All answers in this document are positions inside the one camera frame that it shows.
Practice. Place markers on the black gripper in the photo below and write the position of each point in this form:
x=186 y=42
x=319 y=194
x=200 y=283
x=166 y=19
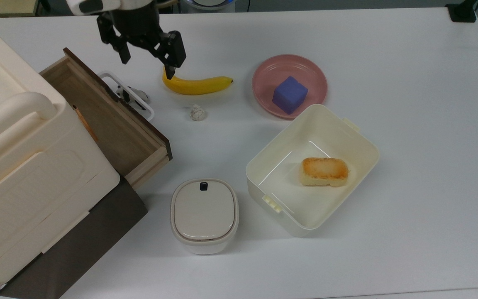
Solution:
x=137 y=23

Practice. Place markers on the dark brown drawer cabinet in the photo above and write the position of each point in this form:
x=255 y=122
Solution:
x=89 y=236

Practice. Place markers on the cream open plastic bin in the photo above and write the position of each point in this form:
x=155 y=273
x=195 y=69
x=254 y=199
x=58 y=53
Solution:
x=326 y=207

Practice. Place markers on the black and white panda toy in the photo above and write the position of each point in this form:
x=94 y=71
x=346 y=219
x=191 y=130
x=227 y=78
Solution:
x=133 y=95

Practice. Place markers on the yellow banana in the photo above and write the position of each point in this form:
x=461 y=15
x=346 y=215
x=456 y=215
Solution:
x=197 y=86

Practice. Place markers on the white crumpled ball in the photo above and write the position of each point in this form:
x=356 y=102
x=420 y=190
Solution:
x=198 y=113

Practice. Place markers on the pink plate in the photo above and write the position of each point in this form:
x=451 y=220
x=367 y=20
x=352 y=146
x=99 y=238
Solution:
x=272 y=70

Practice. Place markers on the purple cube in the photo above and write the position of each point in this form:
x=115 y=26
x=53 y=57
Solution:
x=290 y=95

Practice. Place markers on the small cream lidded trash can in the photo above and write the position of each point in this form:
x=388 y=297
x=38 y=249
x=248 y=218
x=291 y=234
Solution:
x=204 y=216

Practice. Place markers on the toasted bread piece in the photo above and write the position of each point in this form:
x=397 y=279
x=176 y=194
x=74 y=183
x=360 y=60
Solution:
x=324 y=171

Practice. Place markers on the black table clamp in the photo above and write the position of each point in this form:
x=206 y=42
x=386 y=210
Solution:
x=462 y=11

